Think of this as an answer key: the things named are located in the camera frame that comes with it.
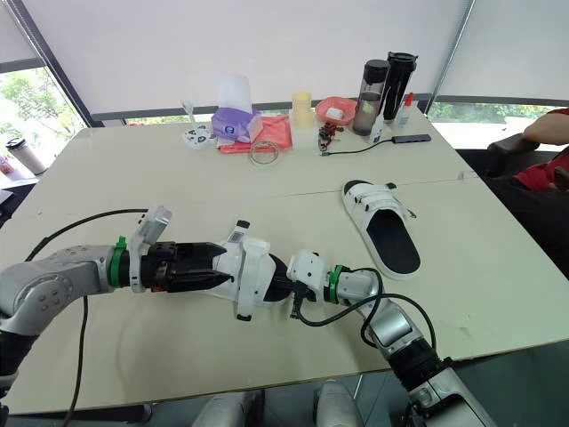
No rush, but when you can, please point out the black chair armrest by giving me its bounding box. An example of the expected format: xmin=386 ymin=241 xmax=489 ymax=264
xmin=485 ymin=134 xmax=542 ymax=178

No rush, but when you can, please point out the white glue bottle red cap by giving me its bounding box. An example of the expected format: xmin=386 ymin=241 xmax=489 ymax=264
xmin=396 ymin=93 xmax=416 ymax=132

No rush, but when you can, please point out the white sandal with black insole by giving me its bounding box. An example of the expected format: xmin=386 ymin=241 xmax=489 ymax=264
xmin=208 ymin=219 xmax=298 ymax=322
xmin=341 ymin=179 xmax=422 ymax=282

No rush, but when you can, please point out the purple tissue pack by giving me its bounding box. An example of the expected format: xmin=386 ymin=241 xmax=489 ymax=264
xmin=210 ymin=73 xmax=264 ymax=144

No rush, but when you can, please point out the red plastic bag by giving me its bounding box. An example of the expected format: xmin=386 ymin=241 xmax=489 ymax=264
xmin=217 ymin=114 xmax=295 ymax=156

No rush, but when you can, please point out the white toy with black spots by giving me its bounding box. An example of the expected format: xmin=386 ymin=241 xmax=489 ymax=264
xmin=180 ymin=125 xmax=211 ymax=150

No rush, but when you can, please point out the robot body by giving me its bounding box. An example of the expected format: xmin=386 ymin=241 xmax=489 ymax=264
xmin=189 ymin=380 xmax=366 ymax=427

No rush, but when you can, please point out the red and black key bunch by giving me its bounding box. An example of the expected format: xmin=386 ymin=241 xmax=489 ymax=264
xmin=316 ymin=123 xmax=346 ymax=152

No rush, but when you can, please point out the person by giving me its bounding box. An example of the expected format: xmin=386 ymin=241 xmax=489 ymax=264
xmin=482 ymin=106 xmax=569 ymax=272

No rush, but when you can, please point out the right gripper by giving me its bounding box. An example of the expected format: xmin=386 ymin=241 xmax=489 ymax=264
xmin=289 ymin=283 xmax=313 ymax=320

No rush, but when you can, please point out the grey translucent bottle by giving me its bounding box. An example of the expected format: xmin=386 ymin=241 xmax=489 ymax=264
xmin=352 ymin=59 xmax=392 ymax=136

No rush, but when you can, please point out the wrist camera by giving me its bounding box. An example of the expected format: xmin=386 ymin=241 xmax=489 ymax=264
xmin=129 ymin=205 xmax=175 ymax=294
xmin=286 ymin=249 xmax=331 ymax=295

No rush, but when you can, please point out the dark hub with cable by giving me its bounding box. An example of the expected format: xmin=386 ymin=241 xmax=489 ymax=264
xmin=318 ymin=133 xmax=433 ymax=158

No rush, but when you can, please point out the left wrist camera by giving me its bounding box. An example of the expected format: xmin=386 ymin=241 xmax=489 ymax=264
xmin=129 ymin=205 xmax=175 ymax=294

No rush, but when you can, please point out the clear tape roll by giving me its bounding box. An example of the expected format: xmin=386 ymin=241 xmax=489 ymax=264
xmin=248 ymin=139 xmax=283 ymax=168

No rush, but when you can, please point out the white plastic stick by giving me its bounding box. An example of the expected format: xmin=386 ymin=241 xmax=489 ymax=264
xmin=179 ymin=99 xmax=199 ymax=131

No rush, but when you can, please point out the pale yellow plastic cup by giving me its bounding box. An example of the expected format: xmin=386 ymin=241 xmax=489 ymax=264
xmin=290 ymin=91 xmax=315 ymax=149

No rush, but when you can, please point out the silver tumbler with black lid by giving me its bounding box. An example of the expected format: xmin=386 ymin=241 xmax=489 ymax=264
xmin=4 ymin=137 xmax=48 ymax=176

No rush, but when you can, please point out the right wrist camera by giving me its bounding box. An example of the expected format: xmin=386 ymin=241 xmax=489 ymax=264
xmin=286 ymin=249 xmax=331 ymax=295

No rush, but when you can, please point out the black drink bottle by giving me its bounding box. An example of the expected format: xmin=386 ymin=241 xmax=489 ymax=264
xmin=381 ymin=51 xmax=420 ymax=123

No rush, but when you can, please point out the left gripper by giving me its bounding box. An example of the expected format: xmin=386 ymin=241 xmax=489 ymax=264
xmin=140 ymin=241 xmax=236 ymax=294

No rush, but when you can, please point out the pink bowl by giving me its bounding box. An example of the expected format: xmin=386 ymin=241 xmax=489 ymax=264
xmin=315 ymin=95 xmax=357 ymax=125

